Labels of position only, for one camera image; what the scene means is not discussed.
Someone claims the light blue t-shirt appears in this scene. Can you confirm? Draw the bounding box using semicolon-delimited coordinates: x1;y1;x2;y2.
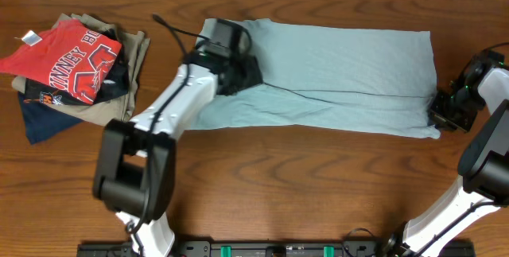
193;18;440;138

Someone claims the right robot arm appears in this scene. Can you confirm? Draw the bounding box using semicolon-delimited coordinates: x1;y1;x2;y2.
377;46;508;256

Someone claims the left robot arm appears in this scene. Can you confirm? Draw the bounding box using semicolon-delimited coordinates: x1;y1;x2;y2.
76;19;262;256

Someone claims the black printed folded t-shirt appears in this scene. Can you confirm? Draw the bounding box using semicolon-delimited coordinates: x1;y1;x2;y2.
22;48;129;106

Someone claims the khaki folded garment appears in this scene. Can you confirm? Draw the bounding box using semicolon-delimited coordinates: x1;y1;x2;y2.
13;14;150;126

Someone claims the red printed folded t-shirt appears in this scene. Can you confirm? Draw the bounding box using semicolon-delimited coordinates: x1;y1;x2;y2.
1;19;122;104

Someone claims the navy blue folded garment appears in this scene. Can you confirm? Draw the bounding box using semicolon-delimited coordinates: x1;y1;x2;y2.
17;92;83;145

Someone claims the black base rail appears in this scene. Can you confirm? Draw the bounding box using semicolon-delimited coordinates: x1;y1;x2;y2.
76;233;476;257

